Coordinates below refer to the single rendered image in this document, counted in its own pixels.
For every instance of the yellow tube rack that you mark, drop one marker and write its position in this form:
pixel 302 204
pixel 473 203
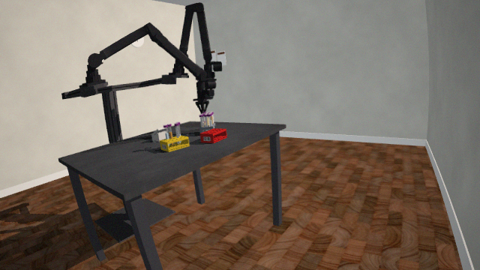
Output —
pixel 164 143

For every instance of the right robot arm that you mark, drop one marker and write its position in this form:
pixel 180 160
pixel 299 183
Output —
pixel 94 60

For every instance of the red tube rack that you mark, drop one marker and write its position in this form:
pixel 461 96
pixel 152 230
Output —
pixel 213 135

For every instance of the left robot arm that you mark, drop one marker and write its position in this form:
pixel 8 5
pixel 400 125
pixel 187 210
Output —
pixel 209 65

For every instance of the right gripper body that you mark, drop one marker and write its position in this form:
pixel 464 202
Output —
pixel 201 100

